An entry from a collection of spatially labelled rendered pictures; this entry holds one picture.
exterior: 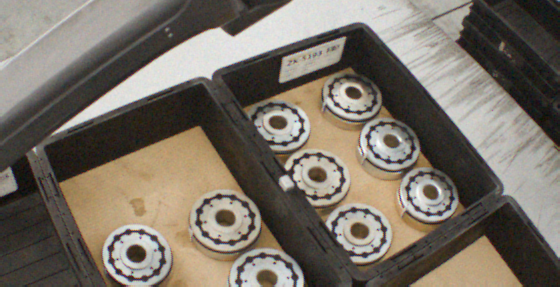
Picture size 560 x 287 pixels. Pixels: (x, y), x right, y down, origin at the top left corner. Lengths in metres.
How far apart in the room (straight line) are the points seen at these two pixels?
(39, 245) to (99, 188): 0.14
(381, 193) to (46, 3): 1.88
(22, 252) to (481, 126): 0.95
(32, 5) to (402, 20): 1.61
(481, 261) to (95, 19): 0.76
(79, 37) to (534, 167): 1.10
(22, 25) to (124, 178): 1.62
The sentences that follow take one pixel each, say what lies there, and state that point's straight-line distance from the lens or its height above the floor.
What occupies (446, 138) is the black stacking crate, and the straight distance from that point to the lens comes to 1.02.
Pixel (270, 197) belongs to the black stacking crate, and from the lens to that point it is 0.90.
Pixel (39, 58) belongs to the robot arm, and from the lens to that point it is 0.42.
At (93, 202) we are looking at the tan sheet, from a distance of 0.97.
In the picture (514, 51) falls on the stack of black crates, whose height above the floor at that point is 0.53.
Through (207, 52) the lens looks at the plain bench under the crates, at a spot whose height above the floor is 0.70.
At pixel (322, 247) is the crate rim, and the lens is 0.84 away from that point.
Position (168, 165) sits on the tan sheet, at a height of 0.83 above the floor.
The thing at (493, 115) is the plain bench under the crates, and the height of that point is 0.70.
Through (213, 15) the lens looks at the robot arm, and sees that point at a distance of 0.42.
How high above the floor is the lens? 1.65
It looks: 51 degrees down
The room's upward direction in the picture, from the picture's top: 11 degrees clockwise
